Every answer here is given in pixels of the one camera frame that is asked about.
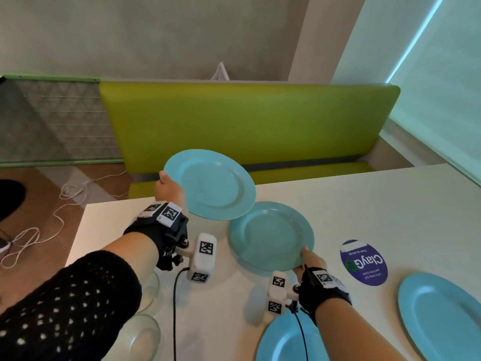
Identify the person's right hand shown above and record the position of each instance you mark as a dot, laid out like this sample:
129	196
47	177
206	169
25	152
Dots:
312	261

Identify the person's left hand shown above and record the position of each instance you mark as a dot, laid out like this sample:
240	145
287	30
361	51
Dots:
169	191

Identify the person's left forearm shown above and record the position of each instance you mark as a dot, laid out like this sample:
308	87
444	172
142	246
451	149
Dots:
131	251

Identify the person's right forearm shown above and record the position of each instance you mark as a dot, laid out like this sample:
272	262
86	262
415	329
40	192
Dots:
345	330

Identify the round purple sticker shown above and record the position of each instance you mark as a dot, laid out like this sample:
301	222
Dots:
364	265

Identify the white table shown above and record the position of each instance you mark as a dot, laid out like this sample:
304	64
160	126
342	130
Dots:
375	206

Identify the green upholstered bench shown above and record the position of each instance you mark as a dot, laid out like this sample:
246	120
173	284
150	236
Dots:
244	124

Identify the small white sign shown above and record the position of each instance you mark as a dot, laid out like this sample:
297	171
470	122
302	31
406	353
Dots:
220	74

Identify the black round object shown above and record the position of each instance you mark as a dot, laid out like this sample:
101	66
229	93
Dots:
9	201

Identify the pale window blind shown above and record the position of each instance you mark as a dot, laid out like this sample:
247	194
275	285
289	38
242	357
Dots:
443	90

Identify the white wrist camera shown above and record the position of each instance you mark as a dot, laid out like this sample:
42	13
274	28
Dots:
203	259
278	293

